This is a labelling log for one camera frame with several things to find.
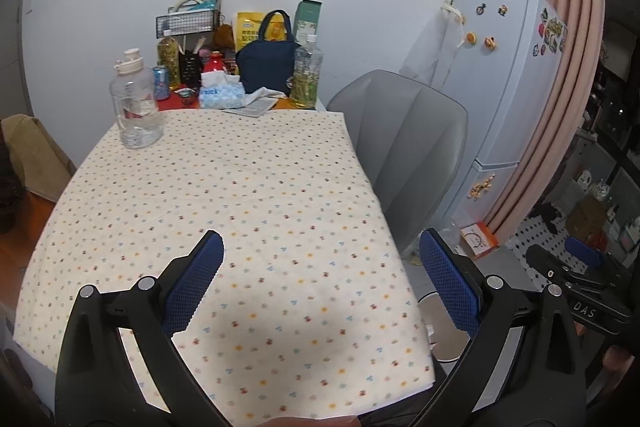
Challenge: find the green carton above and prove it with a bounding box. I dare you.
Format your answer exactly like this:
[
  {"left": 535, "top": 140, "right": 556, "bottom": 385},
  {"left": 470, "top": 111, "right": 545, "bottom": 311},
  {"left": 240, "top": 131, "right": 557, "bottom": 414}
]
[{"left": 294, "top": 0, "right": 323, "bottom": 45}]

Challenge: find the brown plush toy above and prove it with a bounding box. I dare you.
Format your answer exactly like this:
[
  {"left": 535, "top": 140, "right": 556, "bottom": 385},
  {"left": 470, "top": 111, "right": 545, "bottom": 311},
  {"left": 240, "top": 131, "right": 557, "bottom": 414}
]
[{"left": 214, "top": 24, "right": 236, "bottom": 50}]

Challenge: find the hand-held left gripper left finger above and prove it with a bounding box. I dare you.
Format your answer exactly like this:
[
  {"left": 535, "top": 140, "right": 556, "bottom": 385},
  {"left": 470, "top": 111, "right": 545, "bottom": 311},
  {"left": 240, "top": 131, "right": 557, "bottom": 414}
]
[{"left": 55, "top": 229, "right": 231, "bottom": 427}]

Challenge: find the blue drink can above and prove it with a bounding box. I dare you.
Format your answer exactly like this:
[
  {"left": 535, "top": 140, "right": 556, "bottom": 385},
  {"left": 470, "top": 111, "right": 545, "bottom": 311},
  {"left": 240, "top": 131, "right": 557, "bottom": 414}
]
[{"left": 151, "top": 65, "right": 171, "bottom": 101}]

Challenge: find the grey chair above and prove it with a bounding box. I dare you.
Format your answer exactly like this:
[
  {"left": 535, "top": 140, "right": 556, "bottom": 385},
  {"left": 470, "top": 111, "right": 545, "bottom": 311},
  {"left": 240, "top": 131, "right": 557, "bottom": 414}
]
[{"left": 326, "top": 69, "right": 470, "bottom": 255}]

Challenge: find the green tea bottle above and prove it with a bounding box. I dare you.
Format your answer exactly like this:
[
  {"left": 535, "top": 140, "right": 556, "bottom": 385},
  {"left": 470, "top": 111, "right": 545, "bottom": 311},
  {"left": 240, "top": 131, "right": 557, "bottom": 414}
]
[{"left": 292, "top": 34, "right": 325, "bottom": 109}]

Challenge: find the red bottle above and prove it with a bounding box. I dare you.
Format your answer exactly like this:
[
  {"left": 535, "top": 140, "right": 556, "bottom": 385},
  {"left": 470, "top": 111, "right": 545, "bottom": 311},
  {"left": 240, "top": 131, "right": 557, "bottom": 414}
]
[{"left": 202, "top": 52, "right": 228, "bottom": 75}]

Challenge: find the blue tissue pack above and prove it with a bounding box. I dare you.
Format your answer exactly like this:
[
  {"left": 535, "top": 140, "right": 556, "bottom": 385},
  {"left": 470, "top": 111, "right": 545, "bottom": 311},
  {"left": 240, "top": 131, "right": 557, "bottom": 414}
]
[{"left": 199, "top": 72, "right": 246, "bottom": 110}]

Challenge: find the clear water bottle white lid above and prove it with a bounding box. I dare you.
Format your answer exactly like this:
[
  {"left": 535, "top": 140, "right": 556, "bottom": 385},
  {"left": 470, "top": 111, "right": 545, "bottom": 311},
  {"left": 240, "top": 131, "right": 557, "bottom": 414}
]
[{"left": 110, "top": 48, "right": 166, "bottom": 151}]

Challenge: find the black wire basket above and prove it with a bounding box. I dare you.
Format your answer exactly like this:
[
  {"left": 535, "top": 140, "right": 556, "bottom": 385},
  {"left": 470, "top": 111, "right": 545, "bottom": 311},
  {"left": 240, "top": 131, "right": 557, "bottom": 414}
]
[{"left": 155, "top": 9, "right": 223, "bottom": 38}]

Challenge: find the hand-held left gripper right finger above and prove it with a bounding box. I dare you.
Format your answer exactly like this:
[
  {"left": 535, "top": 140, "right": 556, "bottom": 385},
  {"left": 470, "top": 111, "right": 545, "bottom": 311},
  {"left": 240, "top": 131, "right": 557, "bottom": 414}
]
[{"left": 415, "top": 228, "right": 588, "bottom": 427}]

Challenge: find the orange and white cardboard box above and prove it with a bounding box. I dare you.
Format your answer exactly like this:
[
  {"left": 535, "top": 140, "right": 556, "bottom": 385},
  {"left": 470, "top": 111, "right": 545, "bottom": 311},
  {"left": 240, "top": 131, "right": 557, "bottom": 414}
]
[{"left": 459, "top": 222, "right": 501, "bottom": 261}]

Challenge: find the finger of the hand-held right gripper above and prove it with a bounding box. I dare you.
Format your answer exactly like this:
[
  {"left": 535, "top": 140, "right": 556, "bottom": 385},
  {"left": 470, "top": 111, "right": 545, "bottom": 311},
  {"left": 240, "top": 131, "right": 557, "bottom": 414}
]
[
  {"left": 565, "top": 236, "right": 632, "bottom": 295},
  {"left": 525, "top": 244, "right": 576, "bottom": 293}
]

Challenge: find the pink curtain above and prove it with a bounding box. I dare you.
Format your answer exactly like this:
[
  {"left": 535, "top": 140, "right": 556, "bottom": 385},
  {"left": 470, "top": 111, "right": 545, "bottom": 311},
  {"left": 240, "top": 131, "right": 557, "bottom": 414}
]
[{"left": 482, "top": 0, "right": 607, "bottom": 233}]

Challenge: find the yellow bag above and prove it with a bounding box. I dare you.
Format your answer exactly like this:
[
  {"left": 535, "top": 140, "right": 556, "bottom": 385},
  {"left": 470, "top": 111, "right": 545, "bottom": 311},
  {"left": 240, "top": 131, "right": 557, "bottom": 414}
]
[{"left": 236, "top": 11, "right": 293, "bottom": 52}]

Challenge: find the brown cardboard box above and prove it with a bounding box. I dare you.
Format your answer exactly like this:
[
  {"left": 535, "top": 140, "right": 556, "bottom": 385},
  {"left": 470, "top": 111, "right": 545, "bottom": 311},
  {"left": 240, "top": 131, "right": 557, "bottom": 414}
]
[{"left": 567, "top": 197, "right": 608, "bottom": 240}]

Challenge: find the navy lunch bag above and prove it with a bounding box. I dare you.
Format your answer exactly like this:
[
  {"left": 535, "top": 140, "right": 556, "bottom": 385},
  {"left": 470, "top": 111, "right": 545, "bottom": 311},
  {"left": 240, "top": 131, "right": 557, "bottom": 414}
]
[{"left": 235, "top": 11, "right": 303, "bottom": 95}]

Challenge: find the cream dotted tablecloth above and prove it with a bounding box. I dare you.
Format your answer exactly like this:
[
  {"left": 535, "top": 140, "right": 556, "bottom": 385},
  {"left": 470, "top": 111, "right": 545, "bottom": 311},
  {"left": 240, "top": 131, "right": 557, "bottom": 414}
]
[{"left": 12, "top": 109, "right": 436, "bottom": 420}]

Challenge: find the white round trash bin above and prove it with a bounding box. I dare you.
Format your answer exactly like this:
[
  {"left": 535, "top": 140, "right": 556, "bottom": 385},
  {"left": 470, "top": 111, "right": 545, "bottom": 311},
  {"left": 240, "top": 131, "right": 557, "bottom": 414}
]
[{"left": 417, "top": 292, "right": 477, "bottom": 361}]

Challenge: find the white fridge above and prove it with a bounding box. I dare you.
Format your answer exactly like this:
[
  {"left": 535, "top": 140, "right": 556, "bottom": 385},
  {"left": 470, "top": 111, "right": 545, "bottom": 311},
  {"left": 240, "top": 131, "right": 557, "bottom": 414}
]
[{"left": 432, "top": 0, "right": 568, "bottom": 258}]

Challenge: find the black pen holder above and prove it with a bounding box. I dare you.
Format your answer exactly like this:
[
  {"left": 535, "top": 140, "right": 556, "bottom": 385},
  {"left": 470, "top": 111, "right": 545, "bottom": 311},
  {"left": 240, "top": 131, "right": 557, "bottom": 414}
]
[{"left": 179, "top": 49, "right": 203, "bottom": 82}]

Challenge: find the white mesh bag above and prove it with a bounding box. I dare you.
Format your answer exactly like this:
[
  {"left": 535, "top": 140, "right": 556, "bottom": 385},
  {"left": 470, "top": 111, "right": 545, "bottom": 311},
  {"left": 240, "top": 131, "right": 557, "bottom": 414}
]
[{"left": 400, "top": 4, "right": 467, "bottom": 88}]

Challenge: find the cluster of small fridge magnets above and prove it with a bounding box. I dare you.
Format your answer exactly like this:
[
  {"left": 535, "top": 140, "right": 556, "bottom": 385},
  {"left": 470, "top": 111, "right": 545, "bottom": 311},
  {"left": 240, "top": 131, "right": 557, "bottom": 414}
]
[{"left": 467, "top": 174, "right": 497, "bottom": 200}]

